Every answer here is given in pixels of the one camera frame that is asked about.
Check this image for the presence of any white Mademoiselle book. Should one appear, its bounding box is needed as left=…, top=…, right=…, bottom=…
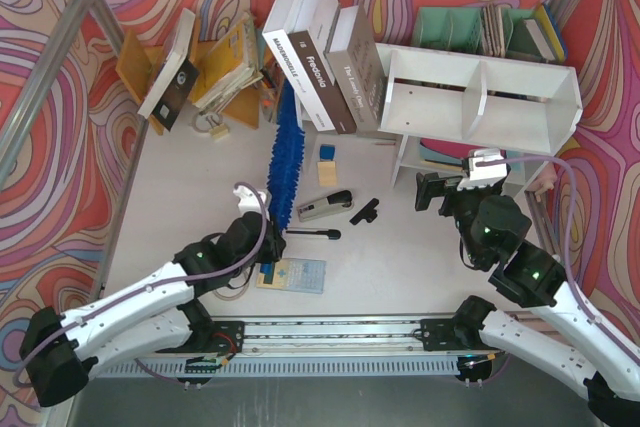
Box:
left=261, top=0, right=332, bottom=132

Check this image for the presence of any yellow worn books stack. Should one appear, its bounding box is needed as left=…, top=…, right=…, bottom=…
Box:
left=192, top=11, right=262, bottom=113

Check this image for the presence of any blue eraser block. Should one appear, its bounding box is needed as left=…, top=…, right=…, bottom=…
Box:
left=319, top=144, right=336, bottom=162

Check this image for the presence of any clear pencil cup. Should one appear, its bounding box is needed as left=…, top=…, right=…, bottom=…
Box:
left=259, top=59, right=288, bottom=124

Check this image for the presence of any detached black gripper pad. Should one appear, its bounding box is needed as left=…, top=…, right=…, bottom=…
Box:
left=349, top=198, right=380, bottom=226

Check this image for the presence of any small brass padlock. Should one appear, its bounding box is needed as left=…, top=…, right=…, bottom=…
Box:
left=191, top=112, right=229, bottom=141

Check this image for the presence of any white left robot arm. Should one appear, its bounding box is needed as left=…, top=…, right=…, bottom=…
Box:
left=14, top=182, right=286, bottom=407

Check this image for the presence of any coloured paper sheets stack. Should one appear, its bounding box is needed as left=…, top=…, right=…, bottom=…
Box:
left=417, top=136, right=525, bottom=179

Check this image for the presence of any black and white leaning book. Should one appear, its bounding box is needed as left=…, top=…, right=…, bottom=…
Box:
left=138, top=8, right=199, bottom=131

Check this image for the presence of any white bookshelf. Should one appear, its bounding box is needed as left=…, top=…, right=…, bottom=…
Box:
left=377, top=44, right=583, bottom=196

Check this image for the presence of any small white side shelf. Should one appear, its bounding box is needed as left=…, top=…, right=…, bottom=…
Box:
left=294, top=94, right=338, bottom=174

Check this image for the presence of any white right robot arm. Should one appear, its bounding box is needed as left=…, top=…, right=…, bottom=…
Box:
left=415, top=149, right=639, bottom=426

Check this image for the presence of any brown Fredonia book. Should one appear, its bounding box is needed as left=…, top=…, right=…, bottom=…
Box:
left=289, top=0, right=356, bottom=134

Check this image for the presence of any pink pig figurine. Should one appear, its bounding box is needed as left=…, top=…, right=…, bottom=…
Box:
left=529, top=162, right=557, bottom=200

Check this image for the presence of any grey Lonely Ones book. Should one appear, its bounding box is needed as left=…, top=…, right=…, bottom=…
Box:
left=326, top=5, right=387, bottom=133

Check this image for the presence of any mint green file organizer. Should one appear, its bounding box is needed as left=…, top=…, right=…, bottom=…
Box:
left=411, top=7, right=557, bottom=63

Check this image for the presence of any yellow and blue calculator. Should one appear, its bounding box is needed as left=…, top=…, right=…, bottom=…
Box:
left=256, top=258, right=326, bottom=294

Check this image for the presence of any blue yellow book in organizer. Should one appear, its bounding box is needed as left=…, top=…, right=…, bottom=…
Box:
left=531, top=3, right=568, bottom=64

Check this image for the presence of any yellow wooden book rack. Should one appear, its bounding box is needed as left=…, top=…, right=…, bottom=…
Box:
left=116, top=15, right=262, bottom=133

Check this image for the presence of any black and white utility knife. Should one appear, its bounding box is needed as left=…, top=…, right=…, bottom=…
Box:
left=285, top=228, right=342, bottom=240

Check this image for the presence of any brown tape roll ring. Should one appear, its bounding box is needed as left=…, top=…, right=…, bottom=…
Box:
left=214, top=281, right=250, bottom=301

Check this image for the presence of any grey and black stapler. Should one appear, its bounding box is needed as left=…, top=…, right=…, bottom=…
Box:
left=296, top=190, right=354, bottom=222

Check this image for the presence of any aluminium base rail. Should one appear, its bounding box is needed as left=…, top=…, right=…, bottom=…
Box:
left=62, top=309, right=609, bottom=378

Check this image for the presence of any blue microfiber duster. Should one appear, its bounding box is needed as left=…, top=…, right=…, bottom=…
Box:
left=259, top=82, right=307, bottom=278

